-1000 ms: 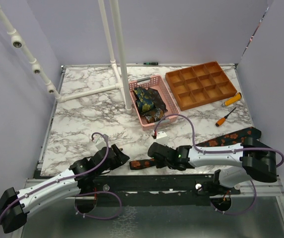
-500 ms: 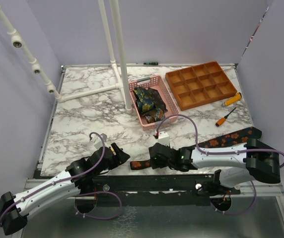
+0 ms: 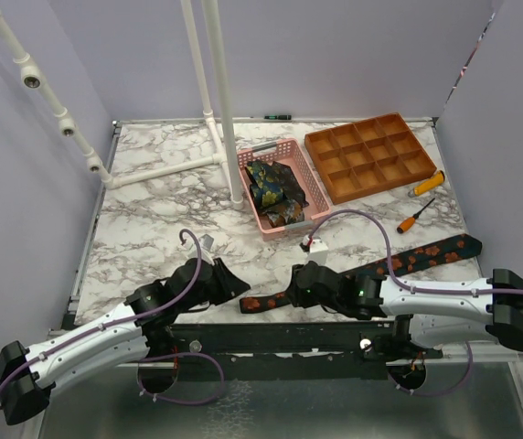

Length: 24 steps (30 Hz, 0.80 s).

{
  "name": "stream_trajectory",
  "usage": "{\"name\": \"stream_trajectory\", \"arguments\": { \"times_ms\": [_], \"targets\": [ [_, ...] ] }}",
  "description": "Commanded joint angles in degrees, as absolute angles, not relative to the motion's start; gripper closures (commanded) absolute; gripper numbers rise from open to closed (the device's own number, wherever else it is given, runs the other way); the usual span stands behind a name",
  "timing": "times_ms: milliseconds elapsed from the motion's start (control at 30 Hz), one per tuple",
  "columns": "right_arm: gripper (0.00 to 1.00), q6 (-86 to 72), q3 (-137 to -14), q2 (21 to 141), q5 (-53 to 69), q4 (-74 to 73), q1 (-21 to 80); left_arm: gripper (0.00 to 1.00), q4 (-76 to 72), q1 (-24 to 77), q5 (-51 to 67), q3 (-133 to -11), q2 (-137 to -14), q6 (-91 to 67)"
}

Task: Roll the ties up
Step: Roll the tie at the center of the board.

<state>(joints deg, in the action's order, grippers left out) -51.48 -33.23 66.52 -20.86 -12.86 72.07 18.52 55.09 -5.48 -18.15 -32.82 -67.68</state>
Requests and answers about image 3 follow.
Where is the black orange floral tie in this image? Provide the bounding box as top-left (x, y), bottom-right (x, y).
top-left (239, 233), bottom-right (483, 315)

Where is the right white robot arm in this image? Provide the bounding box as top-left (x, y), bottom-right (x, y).
top-left (286, 262), bottom-right (523, 358)

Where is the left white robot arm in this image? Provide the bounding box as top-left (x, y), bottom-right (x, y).
top-left (0, 258), bottom-right (251, 425)

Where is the dark orange patterned tie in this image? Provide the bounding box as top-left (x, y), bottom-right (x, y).
top-left (264, 162), bottom-right (308, 228)

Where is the blue yellow floral tie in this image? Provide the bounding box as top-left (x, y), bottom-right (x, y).
top-left (245, 160), bottom-right (285, 210)

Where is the pink perforated plastic basket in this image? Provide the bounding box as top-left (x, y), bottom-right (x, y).
top-left (238, 138), bottom-right (330, 241)

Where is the brown compartment tray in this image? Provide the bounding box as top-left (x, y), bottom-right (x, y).
top-left (304, 112), bottom-right (437, 205)

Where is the orange box cutter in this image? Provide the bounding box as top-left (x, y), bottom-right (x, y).
top-left (408, 170), bottom-right (445, 198)

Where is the small black green device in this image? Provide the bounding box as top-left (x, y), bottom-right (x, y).
top-left (263, 113), bottom-right (292, 121)

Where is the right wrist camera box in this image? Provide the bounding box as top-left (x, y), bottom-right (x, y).
top-left (300, 235), bottom-right (328, 265)

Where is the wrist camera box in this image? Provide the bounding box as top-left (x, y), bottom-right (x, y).
top-left (184, 234), bottom-right (214, 265)
top-left (300, 235), bottom-right (328, 265)

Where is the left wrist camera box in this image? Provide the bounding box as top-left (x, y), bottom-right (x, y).
top-left (184, 234), bottom-right (214, 265)

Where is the black metal base rail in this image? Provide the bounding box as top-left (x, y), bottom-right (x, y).
top-left (59, 299), bottom-right (445, 383)

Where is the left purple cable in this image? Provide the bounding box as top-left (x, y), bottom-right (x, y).
top-left (0, 228), bottom-right (225, 408)

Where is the orange handle screwdriver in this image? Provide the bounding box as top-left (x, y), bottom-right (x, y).
top-left (396, 198), bottom-right (435, 234)

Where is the white pvc pipe frame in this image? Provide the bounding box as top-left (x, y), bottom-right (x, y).
top-left (0, 1), bottom-right (244, 209)

